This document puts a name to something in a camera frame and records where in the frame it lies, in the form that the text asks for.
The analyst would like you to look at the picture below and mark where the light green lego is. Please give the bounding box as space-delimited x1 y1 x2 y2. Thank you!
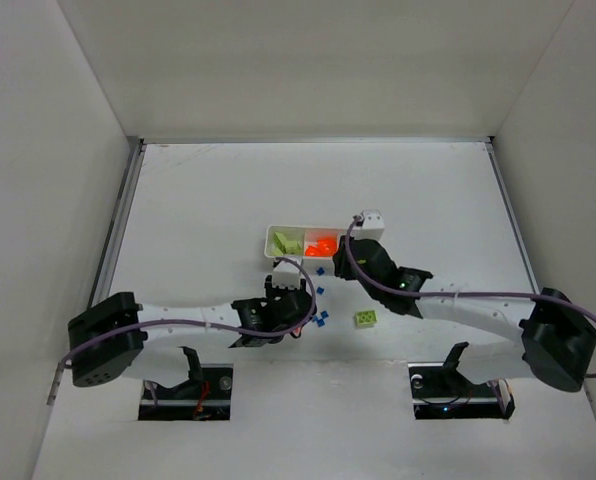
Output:
273 231 287 253

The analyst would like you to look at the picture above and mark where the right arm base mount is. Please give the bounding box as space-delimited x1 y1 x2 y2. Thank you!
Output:
408 342 516 420

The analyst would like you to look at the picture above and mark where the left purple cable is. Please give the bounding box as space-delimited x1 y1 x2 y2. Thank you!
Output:
61 257 318 371

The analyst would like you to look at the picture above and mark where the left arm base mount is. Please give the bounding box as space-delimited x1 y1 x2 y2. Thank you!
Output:
137 347 234 422

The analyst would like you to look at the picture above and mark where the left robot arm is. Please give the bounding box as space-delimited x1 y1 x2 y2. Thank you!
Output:
60 278 317 388

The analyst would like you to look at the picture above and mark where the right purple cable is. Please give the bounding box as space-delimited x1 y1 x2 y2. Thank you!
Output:
344 214 596 379

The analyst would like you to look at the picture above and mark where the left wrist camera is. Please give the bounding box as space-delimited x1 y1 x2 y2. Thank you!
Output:
271 257 302 290

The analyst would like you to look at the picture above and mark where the orange dish lego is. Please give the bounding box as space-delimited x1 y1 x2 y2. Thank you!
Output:
305 245 326 257
317 237 338 255

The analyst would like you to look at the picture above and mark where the white sorting tray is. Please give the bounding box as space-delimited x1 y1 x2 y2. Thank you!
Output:
263 225 345 276

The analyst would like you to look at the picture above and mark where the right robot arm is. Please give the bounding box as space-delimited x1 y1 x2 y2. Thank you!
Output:
333 235 596 392

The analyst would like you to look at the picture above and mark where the purple cable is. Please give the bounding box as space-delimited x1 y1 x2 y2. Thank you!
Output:
61 257 318 371
344 214 596 379

